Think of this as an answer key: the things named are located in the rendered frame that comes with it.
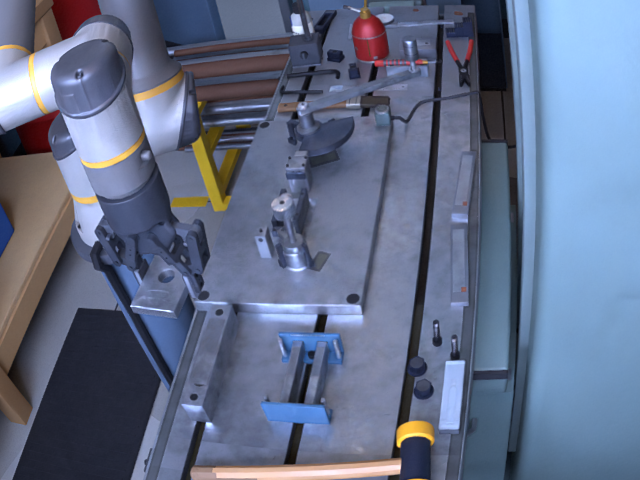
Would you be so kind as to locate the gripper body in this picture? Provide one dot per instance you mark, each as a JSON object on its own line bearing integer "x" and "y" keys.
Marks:
{"x": 137, "y": 210}

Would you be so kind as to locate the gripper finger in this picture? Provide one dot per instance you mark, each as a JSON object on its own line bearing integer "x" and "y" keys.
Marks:
{"x": 116, "y": 247}
{"x": 192, "y": 250}

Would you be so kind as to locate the grey bracket blank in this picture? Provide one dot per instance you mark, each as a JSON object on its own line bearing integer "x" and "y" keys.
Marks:
{"x": 159, "y": 295}

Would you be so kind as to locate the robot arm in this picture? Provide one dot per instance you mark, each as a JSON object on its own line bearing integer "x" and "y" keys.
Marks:
{"x": 100, "y": 115}

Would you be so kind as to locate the grey round spigot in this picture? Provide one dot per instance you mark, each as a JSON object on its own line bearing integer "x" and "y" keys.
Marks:
{"x": 283, "y": 210}

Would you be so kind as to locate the dark cam sector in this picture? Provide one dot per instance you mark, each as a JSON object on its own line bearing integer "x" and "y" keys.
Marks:
{"x": 330, "y": 137}

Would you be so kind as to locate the blue tray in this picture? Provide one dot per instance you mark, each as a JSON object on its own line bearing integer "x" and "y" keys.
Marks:
{"x": 295, "y": 412}

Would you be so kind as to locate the dark grey clamp block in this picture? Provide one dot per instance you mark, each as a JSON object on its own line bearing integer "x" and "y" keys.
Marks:
{"x": 305, "y": 52}

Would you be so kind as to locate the grey cam lever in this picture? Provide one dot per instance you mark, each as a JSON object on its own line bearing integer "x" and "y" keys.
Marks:
{"x": 360, "y": 91}

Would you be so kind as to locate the wooden bench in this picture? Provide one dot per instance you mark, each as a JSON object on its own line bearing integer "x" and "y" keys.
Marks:
{"x": 30, "y": 280}

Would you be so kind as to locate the dark upright block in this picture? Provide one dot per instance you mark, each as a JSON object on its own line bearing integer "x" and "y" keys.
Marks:
{"x": 303, "y": 212}

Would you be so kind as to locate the black floor mat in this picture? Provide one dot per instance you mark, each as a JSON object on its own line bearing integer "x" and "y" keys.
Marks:
{"x": 85, "y": 400}

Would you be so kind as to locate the yellow rack with tubes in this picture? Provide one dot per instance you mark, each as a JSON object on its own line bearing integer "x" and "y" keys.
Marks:
{"x": 235, "y": 65}

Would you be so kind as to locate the black hex key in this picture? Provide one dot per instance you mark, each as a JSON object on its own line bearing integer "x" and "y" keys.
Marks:
{"x": 320, "y": 71}
{"x": 300, "y": 92}

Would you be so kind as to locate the small grey box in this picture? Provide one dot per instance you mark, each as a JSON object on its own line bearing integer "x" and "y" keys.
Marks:
{"x": 382, "y": 115}

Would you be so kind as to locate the small dark block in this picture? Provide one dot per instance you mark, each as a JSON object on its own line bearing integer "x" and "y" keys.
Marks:
{"x": 354, "y": 71}
{"x": 334, "y": 54}

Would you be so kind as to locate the white bottle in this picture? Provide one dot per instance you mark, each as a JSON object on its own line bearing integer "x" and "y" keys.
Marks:
{"x": 298, "y": 24}

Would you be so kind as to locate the dark hex nut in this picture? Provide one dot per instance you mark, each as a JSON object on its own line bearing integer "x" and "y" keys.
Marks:
{"x": 416, "y": 366}
{"x": 424, "y": 389}

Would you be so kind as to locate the dark bolt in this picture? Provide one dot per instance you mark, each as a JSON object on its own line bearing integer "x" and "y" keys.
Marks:
{"x": 455, "y": 347}
{"x": 437, "y": 334}

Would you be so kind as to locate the grey flat bar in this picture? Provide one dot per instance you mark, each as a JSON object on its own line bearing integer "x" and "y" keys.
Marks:
{"x": 460, "y": 270}
{"x": 462, "y": 190}

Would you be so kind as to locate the red screwdriver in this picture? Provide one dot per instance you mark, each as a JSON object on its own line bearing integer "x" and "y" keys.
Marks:
{"x": 395, "y": 63}

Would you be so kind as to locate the red oil can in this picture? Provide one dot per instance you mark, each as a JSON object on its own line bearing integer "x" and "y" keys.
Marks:
{"x": 370, "y": 37}

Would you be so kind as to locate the grey cylinder on plate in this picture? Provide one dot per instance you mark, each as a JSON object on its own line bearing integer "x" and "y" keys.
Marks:
{"x": 412, "y": 49}

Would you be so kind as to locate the white gauge plate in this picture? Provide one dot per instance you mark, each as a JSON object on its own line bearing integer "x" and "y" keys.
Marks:
{"x": 452, "y": 397}

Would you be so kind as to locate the white round dial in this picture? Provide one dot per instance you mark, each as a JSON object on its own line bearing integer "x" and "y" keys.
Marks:
{"x": 386, "y": 18}

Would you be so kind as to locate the red pliers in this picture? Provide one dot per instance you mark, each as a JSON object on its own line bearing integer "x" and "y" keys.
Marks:
{"x": 462, "y": 62}

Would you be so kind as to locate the dark stepped block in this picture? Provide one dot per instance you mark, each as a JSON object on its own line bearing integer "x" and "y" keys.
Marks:
{"x": 459, "y": 27}

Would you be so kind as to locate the teal machine housing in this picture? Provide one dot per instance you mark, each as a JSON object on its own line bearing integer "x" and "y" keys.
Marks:
{"x": 580, "y": 225}

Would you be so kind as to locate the grey rest rail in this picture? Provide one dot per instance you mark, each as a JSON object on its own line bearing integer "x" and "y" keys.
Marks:
{"x": 212, "y": 360}

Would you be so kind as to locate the grey fixture base plate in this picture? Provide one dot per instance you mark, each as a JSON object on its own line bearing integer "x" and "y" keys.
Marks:
{"x": 345, "y": 210}

